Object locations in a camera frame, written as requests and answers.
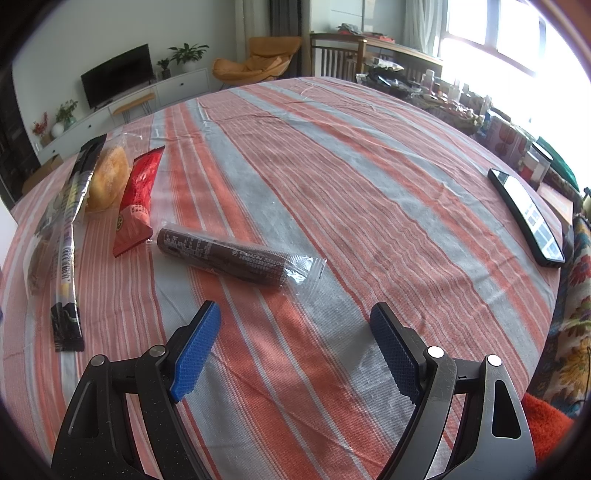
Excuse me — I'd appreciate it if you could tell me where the bread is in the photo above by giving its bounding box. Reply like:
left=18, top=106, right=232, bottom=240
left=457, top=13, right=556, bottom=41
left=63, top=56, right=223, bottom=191
left=85, top=133, right=142, bottom=214

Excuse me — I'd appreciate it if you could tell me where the red flower vase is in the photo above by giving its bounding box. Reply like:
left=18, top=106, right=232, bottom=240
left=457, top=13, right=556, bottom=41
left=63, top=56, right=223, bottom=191
left=32, top=112, right=51, bottom=148

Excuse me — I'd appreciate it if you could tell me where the black television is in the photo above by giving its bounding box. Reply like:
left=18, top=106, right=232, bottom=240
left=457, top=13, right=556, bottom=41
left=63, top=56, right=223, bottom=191
left=81, top=44, right=154, bottom=109

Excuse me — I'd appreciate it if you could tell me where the white tv cabinet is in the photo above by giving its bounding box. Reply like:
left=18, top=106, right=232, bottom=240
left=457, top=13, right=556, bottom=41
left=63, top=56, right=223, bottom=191
left=37, top=68, right=211, bottom=165

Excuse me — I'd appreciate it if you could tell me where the green potted plant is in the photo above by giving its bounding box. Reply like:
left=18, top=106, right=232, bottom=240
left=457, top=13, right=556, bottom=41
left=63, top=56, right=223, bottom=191
left=169, top=43, right=209, bottom=73

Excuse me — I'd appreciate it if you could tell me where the striped red grey tablecloth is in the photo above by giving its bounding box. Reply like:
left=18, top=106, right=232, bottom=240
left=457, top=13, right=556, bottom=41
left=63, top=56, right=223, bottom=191
left=1, top=78, right=559, bottom=479

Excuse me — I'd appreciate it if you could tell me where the dark brown sausage snack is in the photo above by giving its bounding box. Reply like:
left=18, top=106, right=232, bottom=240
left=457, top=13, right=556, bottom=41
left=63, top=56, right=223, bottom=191
left=156, top=224, right=327, bottom=289

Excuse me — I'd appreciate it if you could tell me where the clear packet of brown snacks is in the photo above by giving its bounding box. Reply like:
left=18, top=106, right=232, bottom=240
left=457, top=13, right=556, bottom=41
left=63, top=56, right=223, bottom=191
left=25, top=187, right=65, bottom=296

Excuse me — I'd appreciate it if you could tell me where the small potted plant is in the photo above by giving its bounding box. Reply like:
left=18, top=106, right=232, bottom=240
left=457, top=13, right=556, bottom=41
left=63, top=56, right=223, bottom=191
left=51, top=99, right=78, bottom=139

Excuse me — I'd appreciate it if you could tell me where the red snack packet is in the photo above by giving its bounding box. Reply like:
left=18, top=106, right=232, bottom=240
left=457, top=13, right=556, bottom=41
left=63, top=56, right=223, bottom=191
left=112, top=146, right=165, bottom=258

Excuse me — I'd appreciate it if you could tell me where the wooden stool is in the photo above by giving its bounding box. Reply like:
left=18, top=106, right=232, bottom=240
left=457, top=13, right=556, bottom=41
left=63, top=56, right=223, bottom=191
left=111, top=92, right=156, bottom=124

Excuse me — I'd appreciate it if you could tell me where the wooden side table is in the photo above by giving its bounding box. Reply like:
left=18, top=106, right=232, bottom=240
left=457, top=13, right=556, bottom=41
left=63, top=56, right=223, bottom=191
left=310, top=33, right=443, bottom=83

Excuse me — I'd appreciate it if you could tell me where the long black snack stick packet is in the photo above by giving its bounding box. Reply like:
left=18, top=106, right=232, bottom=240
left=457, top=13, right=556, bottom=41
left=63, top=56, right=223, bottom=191
left=50, top=134, right=106, bottom=352

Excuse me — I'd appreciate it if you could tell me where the orange lounge chair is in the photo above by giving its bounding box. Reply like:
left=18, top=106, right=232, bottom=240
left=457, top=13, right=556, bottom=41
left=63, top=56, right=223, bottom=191
left=212, top=36, right=301, bottom=87

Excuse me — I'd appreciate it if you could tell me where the black smartphone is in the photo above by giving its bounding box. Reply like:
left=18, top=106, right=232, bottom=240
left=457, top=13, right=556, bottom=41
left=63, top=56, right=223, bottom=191
left=487, top=168, right=566, bottom=268

